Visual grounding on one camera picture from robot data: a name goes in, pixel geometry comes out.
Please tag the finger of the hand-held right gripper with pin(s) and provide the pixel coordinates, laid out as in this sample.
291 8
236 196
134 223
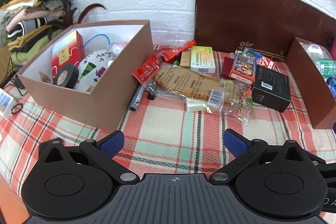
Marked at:
316 157

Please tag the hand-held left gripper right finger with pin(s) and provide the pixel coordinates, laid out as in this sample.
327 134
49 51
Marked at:
235 144

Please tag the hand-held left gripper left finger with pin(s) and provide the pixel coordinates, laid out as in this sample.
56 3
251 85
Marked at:
113 144

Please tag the grey marker pen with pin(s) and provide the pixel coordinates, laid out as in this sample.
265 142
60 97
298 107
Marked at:
136 100

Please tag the brown cardboard box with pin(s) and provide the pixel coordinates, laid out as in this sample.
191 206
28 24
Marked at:
118 87
309 87

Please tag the black box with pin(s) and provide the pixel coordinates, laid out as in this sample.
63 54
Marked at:
273 87

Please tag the dark red box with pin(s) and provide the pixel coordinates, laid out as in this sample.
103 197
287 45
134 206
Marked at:
227 67

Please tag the orange colourful box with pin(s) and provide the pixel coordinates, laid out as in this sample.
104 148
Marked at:
241 66

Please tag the bagged woven insoles red header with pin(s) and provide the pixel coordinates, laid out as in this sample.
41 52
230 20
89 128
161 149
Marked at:
183 82

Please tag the bag of colourful beads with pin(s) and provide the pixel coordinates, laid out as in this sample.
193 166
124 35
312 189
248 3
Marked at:
245 103

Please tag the plaid blanket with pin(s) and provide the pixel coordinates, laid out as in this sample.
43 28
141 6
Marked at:
162 121

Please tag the small white box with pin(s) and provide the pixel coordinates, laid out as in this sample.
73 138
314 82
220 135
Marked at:
194 106

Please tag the blue bottle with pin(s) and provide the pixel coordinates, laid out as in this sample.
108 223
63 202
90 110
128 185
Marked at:
332 87

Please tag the white printed pouch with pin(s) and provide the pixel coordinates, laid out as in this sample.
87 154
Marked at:
92 71

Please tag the black tape roll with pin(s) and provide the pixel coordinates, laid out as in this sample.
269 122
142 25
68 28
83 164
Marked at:
71 71

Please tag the red white pack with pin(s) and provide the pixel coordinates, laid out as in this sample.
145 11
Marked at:
267 63

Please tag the green bottle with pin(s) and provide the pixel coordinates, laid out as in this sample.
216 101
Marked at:
326 67

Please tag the green white medicine box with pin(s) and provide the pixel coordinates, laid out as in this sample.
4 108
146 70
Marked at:
202 58

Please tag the blue colourful box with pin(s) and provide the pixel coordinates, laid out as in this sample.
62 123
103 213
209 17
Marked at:
253 52

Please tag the white plastic bundle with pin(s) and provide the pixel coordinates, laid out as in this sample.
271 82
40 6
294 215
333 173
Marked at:
118 49

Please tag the tan box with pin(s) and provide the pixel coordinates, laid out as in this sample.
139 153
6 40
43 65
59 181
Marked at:
185 58

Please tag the red gift box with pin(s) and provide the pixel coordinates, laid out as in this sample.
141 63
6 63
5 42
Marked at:
68 50

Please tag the pink bottle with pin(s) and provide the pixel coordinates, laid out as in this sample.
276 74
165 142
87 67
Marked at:
332 45

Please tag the white device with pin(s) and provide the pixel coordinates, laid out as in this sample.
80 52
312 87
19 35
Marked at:
6 103

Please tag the clear plastic wrap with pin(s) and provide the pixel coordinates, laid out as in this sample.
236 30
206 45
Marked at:
170 39

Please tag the brown headboard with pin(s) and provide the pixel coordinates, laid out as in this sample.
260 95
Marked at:
249 16

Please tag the plain cardboard carton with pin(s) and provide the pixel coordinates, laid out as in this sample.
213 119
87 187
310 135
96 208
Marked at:
4 64

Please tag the dark red feather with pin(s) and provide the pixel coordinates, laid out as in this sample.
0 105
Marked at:
92 7

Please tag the pile of folded clothes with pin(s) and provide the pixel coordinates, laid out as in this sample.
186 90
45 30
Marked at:
31 3

